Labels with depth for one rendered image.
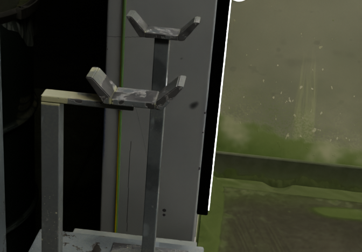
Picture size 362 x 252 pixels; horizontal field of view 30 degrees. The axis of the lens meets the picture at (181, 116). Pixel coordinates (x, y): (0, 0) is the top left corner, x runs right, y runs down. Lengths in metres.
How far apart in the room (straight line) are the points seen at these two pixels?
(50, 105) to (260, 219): 1.94
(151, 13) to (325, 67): 1.68
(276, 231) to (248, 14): 0.89
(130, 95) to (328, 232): 1.95
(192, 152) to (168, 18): 0.24
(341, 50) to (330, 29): 0.10
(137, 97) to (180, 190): 0.70
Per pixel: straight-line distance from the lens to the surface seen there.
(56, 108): 0.57
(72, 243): 0.92
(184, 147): 1.20
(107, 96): 0.55
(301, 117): 2.68
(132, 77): 1.16
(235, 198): 2.58
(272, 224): 2.45
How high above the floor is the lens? 1.30
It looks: 23 degrees down
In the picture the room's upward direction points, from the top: 5 degrees clockwise
